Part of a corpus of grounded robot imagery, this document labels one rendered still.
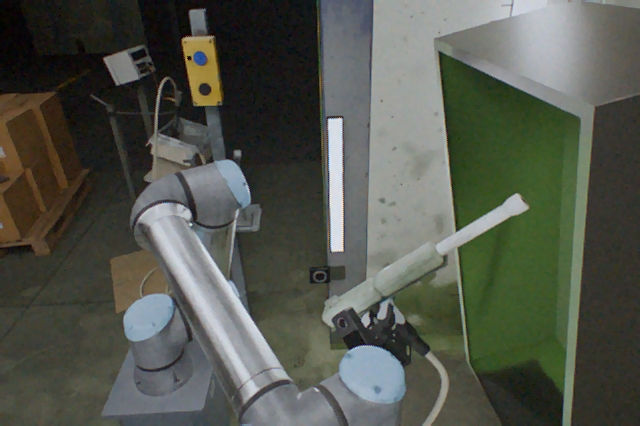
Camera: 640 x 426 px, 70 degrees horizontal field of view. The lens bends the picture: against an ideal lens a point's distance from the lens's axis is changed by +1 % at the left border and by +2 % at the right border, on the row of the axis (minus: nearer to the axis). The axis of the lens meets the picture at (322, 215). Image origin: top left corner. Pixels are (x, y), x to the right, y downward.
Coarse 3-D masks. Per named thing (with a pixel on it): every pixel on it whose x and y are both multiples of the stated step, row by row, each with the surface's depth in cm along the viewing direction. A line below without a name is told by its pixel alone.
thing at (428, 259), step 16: (512, 208) 77; (480, 224) 81; (496, 224) 80; (448, 240) 84; (464, 240) 83; (416, 256) 87; (432, 256) 85; (384, 272) 92; (400, 272) 88; (416, 272) 87; (432, 272) 87; (368, 288) 93; (384, 288) 91; (400, 288) 91; (336, 304) 98; (352, 304) 95; (368, 304) 94; (416, 336) 98
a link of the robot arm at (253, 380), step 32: (160, 192) 90; (160, 224) 85; (192, 224) 93; (160, 256) 81; (192, 256) 78; (192, 288) 73; (224, 288) 74; (192, 320) 71; (224, 320) 68; (224, 352) 65; (256, 352) 64; (224, 384) 63; (256, 384) 60; (288, 384) 61; (320, 384) 62; (256, 416) 58; (288, 416) 57; (320, 416) 57
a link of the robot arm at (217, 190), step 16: (224, 160) 101; (192, 176) 95; (208, 176) 96; (224, 176) 97; (240, 176) 99; (192, 192) 93; (208, 192) 95; (224, 192) 97; (240, 192) 99; (192, 208) 94; (208, 208) 96; (224, 208) 99; (240, 208) 103; (208, 224) 102; (224, 224) 103; (208, 240) 108; (224, 240) 110; (224, 256) 116; (224, 272) 123; (192, 336) 141
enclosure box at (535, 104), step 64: (576, 0) 109; (448, 64) 115; (512, 64) 81; (576, 64) 74; (448, 128) 124; (512, 128) 127; (576, 128) 124; (512, 192) 137; (576, 192) 69; (512, 256) 150; (576, 256) 75; (512, 320) 165; (576, 320) 81; (512, 384) 161; (576, 384) 89
